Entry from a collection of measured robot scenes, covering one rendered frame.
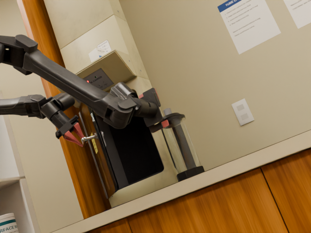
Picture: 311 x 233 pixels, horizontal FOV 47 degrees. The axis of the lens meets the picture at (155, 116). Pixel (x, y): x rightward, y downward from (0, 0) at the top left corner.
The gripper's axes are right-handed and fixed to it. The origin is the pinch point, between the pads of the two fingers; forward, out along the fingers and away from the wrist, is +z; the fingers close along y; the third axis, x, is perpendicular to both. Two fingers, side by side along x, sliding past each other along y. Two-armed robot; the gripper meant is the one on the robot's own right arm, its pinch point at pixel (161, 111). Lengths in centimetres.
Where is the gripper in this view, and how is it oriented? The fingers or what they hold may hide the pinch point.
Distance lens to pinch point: 126.3
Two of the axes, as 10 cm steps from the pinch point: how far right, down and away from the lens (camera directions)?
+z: 4.5, 0.6, 8.9
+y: -3.4, -9.1, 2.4
